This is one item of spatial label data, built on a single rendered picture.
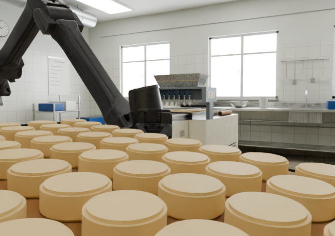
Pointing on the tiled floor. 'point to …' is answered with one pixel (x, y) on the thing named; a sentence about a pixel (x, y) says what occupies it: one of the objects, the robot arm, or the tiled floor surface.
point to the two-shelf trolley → (57, 111)
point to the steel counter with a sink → (301, 108)
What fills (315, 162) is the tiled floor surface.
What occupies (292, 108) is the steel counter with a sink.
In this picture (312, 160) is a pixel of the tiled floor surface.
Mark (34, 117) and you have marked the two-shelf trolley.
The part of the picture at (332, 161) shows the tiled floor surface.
